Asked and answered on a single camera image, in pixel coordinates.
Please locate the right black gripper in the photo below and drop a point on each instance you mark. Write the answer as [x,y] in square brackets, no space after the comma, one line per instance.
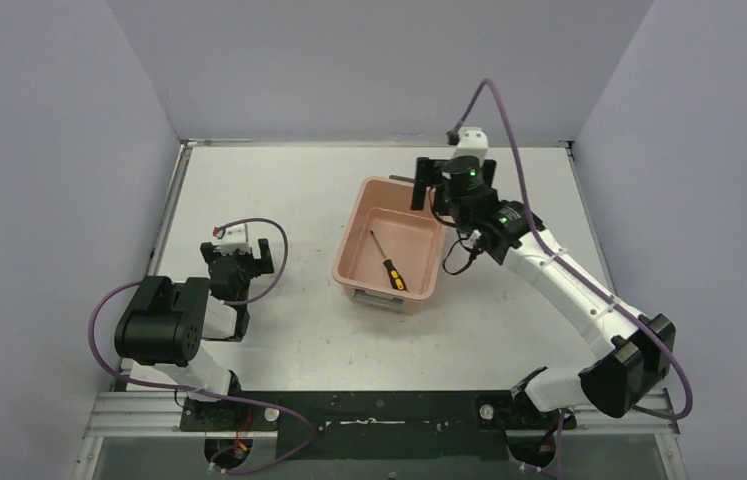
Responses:
[432,172]

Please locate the aluminium front rail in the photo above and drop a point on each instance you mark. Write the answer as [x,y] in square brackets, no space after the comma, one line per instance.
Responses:
[155,414]

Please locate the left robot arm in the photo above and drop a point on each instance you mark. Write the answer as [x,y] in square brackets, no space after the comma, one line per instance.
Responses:
[166,322]

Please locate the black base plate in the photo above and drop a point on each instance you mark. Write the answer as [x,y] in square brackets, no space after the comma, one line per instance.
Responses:
[489,425]

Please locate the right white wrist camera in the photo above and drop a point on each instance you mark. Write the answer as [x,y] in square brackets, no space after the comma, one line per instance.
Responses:
[468,142]

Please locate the black yellow screwdriver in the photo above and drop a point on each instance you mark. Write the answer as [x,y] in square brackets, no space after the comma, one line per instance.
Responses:
[396,280]

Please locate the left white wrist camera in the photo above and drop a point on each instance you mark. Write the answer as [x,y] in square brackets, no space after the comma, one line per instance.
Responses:
[232,240]

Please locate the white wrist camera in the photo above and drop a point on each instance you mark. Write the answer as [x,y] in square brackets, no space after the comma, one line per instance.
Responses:
[468,142]
[232,240]

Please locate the pink plastic bin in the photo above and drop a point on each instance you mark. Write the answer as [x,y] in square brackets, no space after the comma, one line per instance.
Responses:
[412,239]

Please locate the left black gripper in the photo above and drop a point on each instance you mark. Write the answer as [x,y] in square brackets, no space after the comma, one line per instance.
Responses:
[240,259]

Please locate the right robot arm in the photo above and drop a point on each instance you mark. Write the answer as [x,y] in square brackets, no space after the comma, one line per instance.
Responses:
[632,351]

